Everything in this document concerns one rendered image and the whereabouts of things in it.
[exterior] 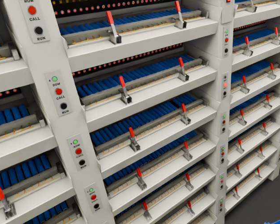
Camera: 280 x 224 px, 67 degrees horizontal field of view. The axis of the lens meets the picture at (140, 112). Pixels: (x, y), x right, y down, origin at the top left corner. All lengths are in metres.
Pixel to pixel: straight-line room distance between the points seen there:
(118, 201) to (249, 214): 1.12
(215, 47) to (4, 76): 0.76
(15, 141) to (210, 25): 0.77
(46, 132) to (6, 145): 0.10
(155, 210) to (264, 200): 1.02
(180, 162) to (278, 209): 1.02
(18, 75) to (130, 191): 0.61
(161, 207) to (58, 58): 0.82
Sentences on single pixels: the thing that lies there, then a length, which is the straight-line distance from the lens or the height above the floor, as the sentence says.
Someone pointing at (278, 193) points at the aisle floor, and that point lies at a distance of 1.99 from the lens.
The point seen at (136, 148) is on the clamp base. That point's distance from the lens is 0.78.
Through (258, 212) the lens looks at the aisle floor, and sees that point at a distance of 1.82.
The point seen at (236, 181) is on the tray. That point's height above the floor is 0.32.
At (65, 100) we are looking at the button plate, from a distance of 0.61.
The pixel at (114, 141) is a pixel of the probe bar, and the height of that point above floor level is 0.95.
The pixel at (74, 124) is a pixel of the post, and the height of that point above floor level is 1.10.
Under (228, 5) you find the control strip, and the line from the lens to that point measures 0.98.
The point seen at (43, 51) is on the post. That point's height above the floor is 1.32.
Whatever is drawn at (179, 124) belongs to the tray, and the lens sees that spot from 0.93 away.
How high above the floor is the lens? 1.37
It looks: 25 degrees down
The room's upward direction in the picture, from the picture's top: 9 degrees counter-clockwise
